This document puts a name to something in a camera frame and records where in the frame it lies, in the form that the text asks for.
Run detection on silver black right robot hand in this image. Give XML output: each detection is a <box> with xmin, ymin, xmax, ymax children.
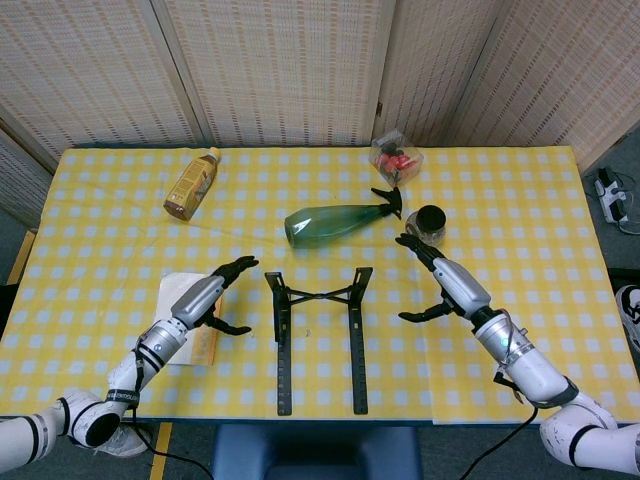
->
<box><xmin>394</xmin><ymin>232</ymin><xmax>494</xmax><ymax>324</ymax></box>

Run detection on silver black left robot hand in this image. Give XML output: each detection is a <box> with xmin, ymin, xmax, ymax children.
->
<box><xmin>169</xmin><ymin>255</ymin><xmax>260</xmax><ymax>337</ymax></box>

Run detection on black folding stand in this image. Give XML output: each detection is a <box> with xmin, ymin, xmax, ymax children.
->
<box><xmin>263</xmin><ymin>266</ymin><xmax>375</xmax><ymax>417</ymax></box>

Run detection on blue robot base seat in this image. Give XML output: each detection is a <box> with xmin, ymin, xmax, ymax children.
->
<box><xmin>207</xmin><ymin>423</ymin><xmax>424</xmax><ymax>480</ymax></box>

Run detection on white yellow Lexicon notebook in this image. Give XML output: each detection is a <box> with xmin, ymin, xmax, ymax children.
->
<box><xmin>145</xmin><ymin>271</ymin><xmax>226</xmax><ymax>367</ymax></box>

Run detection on glass jar with black lid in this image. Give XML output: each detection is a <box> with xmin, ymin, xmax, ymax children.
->
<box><xmin>404</xmin><ymin>204</ymin><xmax>447</xmax><ymax>247</ymax></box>

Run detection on yellow white checkered tablecloth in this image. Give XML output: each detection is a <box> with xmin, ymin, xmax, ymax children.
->
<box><xmin>0</xmin><ymin>144</ymin><xmax>640</xmax><ymax>426</ymax></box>

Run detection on amber tea bottle yellow label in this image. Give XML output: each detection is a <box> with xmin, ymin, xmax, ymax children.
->
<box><xmin>163</xmin><ymin>146</ymin><xmax>222</xmax><ymax>222</ymax></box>

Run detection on clear box with red clips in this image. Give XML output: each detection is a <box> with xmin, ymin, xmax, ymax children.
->
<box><xmin>368</xmin><ymin>128</ymin><xmax>425</xmax><ymax>189</ymax></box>

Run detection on green plastic spray bottle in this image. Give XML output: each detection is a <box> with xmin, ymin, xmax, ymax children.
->
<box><xmin>283</xmin><ymin>187</ymin><xmax>404</xmax><ymax>250</ymax></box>

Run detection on white black sneaker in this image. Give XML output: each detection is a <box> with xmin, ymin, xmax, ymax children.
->
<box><xmin>613</xmin><ymin>284</ymin><xmax>640</xmax><ymax>351</ymax></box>
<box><xmin>92</xmin><ymin>424</ymin><xmax>154</xmax><ymax>459</ymax></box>

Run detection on white power strip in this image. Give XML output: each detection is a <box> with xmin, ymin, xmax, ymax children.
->
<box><xmin>592</xmin><ymin>167</ymin><xmax>632</xmax><ymax>225</ymax></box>

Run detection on woven folding room screen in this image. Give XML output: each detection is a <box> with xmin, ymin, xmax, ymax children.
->
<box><xmin>0</xmin><ymin>0</ymin><xmax>640</xmax><ymax>231</ymax></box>

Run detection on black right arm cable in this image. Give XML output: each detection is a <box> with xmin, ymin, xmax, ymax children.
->
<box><xmin>459</xmin><ymin>404</ymin><xmax>539</xmax><ymax>480</ymax></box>

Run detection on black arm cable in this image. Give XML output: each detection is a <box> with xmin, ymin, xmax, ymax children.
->
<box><xmin>129</xmin><ymin>349</ymin><xmax>216</xmax><ymax>480</ymax></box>
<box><xmin>459</xmin><ymin>404</ymin><xmax>539</xmax><ymax>480</ymax></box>

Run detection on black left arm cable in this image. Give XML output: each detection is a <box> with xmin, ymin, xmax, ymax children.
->
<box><xmin>129</xmin><ymin>349</ymin><xmax>216</xmax><ymax>480</ymax></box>

